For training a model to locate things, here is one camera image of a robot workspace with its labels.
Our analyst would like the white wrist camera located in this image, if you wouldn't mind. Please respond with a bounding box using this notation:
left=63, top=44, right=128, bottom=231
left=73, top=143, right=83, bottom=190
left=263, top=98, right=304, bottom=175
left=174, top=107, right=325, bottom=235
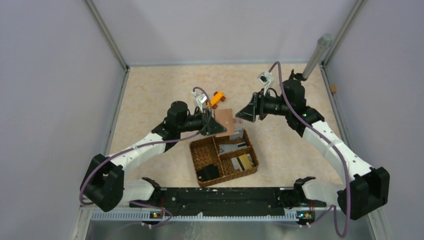
left=191, top=91, right=208, bottom=113
left=257, top=71, right=275, bottom=95

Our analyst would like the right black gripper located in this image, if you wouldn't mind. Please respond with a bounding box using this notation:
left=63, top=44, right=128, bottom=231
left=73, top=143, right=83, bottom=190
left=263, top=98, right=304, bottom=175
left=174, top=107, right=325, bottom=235
left=236, top=88, right=291, bottom=122

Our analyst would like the grey metal pole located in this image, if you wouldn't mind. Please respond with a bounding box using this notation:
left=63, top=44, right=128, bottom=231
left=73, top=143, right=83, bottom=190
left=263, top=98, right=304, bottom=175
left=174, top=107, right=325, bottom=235
left=301, top=33, right=334, bottom=81

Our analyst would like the small brown wall object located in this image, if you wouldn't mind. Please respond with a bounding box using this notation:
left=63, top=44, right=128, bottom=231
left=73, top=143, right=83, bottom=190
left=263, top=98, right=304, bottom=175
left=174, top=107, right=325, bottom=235
left=329, top=84, right=337, bottom=94

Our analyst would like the yellow toy brick car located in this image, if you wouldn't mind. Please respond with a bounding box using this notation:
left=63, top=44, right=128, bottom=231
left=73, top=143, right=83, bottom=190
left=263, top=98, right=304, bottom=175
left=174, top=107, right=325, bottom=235
left=206, top=91, right=226, bottom=110

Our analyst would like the brown woven divided basket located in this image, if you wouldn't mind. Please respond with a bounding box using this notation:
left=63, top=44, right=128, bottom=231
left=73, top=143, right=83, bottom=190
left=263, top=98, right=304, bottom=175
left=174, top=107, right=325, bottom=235
left=189, top=129, right=259, bottom=188

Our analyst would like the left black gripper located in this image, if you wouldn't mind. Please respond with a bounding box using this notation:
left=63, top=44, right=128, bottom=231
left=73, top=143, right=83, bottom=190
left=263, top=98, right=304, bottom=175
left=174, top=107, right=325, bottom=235
left=178, top=108, right=227, bottom=136

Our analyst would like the brown leather card holder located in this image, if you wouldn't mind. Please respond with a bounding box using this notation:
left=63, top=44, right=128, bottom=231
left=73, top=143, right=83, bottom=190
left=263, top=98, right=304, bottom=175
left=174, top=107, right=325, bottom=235
left=214, top=108, right=243, bottom=137

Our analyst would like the black mini tripod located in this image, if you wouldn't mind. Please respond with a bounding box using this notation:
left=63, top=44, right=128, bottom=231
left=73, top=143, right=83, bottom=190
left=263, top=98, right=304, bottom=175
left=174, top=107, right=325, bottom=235
left=289, top=69, right=307, bottom=82

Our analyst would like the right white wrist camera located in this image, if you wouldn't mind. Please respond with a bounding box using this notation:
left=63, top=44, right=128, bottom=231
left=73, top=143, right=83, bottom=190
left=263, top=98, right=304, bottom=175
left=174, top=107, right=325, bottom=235
left=257, top=71, right=275, bottom=95

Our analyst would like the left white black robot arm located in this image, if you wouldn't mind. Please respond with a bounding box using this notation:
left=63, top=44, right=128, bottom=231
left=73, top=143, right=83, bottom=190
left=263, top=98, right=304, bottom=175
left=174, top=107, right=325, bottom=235
left=79, top=101, right=227, bottom=212

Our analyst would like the grey card in basket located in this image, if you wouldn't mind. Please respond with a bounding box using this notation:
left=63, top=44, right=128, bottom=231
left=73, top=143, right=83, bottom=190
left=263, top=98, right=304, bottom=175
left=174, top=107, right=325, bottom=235
left=218, top=142, right=248, bottom=154

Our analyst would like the black box in basket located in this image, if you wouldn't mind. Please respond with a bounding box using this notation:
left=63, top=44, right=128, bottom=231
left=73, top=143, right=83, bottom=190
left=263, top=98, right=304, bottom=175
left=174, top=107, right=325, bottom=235
left=196, top=164, right=221, bottom=182

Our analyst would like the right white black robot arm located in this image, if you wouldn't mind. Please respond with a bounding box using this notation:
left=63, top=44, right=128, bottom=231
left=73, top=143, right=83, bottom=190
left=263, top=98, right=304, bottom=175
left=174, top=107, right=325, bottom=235
left=235, top=79, right=390, bottom=220

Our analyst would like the grey striped card beside gold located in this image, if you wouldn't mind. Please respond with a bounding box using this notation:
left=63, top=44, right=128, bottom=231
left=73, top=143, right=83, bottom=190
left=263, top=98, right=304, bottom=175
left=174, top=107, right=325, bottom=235
left=231, top=157, right=240, bottom=170

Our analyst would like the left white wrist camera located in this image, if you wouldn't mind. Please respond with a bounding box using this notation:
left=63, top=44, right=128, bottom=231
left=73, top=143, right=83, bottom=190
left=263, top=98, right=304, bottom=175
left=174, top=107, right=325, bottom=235
left=191, top=91, right=208, bottom=113

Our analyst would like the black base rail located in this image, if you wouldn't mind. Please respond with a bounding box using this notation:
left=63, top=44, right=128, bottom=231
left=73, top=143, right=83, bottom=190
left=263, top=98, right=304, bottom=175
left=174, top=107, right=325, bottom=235
left=150, top=187, right=300, bottom=217

